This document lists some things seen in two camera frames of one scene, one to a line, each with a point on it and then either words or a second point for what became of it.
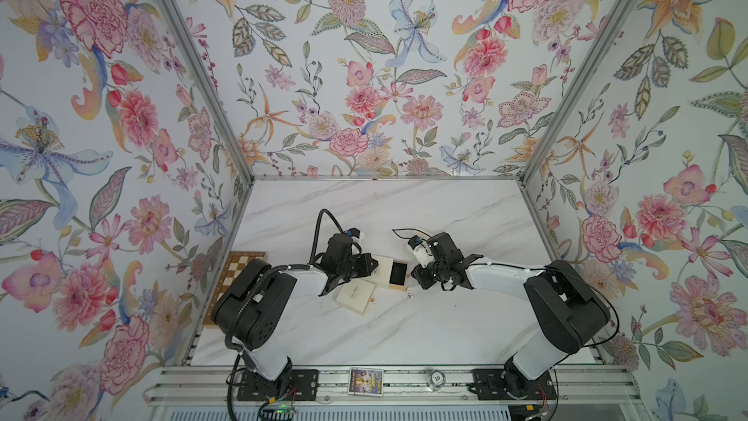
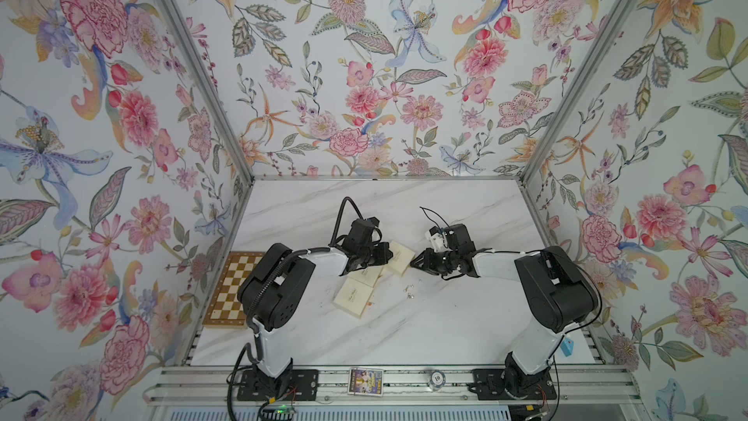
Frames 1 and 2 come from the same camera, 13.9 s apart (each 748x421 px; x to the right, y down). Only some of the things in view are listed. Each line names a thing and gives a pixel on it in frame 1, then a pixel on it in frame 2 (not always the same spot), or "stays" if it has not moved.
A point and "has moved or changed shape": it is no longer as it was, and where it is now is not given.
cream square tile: x=355 y=295 stays
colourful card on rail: x=365 y=382 stays
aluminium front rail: x=219 y=385 stays
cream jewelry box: x=390 y=274 has moved or changed shape
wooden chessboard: x=235 y=264 stays
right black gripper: x=419 y=274 → x=428 y=261
